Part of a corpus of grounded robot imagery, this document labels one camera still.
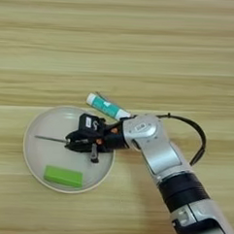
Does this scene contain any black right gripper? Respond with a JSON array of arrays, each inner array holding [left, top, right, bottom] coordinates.
[[63, 116, 130, 166]]

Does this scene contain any yellow black handled screwdriver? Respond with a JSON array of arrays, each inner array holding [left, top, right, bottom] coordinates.
[[34, 134, 89, 146]]

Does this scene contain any green rectangular block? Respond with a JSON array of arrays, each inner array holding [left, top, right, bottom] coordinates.
[[43, 164, 84, 189]]

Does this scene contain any black box with white label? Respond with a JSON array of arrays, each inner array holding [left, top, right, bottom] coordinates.
[[78, 112, 103, 135]]

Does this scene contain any beige round plate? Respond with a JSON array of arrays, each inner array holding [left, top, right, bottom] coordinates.
[[19, 104, 118, 196]]

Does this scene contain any teal white glue stick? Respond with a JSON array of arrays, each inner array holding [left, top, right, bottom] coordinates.
[[84, 92, 134, 121]]

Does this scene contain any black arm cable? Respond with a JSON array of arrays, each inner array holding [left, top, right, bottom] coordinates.
[[152, 113, 209, 168]]

